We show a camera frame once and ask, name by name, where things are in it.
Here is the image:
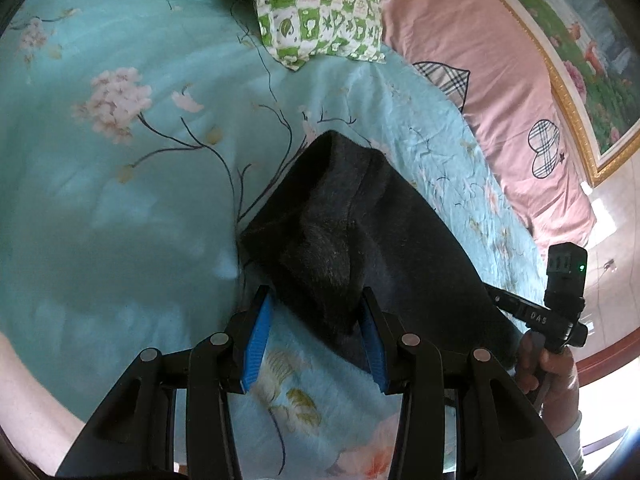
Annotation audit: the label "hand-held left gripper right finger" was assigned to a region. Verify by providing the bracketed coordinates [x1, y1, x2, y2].
[358, 287, 581, 480]

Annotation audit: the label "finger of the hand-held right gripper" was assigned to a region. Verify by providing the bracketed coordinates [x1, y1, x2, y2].
[481, 284, 525, 317]

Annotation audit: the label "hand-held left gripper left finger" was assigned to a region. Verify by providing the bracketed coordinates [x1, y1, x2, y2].
[56, 285, 275, 480]

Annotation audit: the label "dark grey pants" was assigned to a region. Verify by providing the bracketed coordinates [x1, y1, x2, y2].
[239, 130, 522, 386]

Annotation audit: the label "person's right forearm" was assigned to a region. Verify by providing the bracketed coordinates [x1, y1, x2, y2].
[552, 409, 587, 473]

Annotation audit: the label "person's right hand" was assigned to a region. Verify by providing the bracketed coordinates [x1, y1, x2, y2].
[515, 331, 581, 428]

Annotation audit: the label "teal floral bed sheet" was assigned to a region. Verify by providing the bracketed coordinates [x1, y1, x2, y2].
[0, 0, 551, 480]

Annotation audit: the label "pink quilt with plaid hearts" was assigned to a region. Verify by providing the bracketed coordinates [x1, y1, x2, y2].
[377, 0, 598, 262]

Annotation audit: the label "gold framed flower picture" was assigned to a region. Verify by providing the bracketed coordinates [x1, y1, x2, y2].
[460, 0, 640, 188]

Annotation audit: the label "green white checked pillow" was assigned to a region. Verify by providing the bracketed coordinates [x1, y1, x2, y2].
[249, 0, 388, 72]

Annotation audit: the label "wooden bed frame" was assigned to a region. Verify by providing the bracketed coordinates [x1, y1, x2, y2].
[572, 327, 640, 366]

